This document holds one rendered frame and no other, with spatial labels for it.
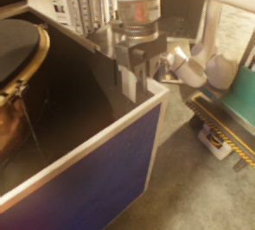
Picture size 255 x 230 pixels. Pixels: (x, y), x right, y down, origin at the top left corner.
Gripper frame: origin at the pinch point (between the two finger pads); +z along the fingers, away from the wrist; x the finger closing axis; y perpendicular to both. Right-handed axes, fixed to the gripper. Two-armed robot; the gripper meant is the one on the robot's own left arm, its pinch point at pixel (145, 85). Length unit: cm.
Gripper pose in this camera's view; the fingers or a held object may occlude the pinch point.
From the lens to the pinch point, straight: 47.5
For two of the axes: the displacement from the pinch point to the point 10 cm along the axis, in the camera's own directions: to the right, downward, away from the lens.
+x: 7.5, -4.8, 4.5
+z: 1.3, 7.8, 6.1
